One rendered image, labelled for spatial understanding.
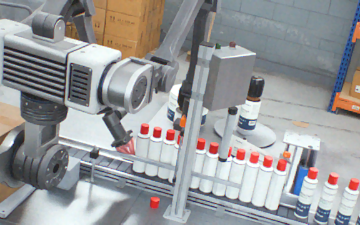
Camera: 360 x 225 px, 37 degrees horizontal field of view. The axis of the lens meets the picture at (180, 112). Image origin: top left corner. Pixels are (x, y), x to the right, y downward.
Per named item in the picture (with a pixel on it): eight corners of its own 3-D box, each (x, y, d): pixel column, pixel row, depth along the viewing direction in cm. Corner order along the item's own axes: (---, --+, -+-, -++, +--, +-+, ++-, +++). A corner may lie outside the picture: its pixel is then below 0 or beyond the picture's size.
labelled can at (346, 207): (347, 224, 204) (362, 178, 196) (347, 232, 199) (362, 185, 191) (333, 220, 205) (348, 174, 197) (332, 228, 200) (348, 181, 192)
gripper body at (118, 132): (134, 132, 217) (125, 117, 216) (125, 143, 208) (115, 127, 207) (120, 138, 220) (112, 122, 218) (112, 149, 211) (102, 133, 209)
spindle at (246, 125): (255, 129, 267) (267, 76, 256) (252, 137, 259) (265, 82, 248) (237, 125, 269) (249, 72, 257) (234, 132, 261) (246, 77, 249)
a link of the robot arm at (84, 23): (62, 5, 207) (84, -3, 203) (71, 5, 212) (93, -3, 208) (90, 113, 210) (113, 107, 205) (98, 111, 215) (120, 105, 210)
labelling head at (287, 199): (304, 194, 219) (320, 139, 209) (302, 211, 207) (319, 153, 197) (270, 185, 221) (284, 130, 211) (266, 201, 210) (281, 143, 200)
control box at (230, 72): (245, 104, 190) (257, 53, 183) (210, 112, 179) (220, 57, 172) (225, 93, 197) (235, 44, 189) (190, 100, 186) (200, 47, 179)
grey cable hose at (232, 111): (227, 159, 195) (239, 107, 187) (225, 164, 192) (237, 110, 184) (218, 157, 196) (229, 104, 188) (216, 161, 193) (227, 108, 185)
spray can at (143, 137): (145, 167, 220) (152, 122, 211) (144, 174, 215) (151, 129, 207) (133, 165, 220) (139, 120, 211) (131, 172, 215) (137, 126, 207)
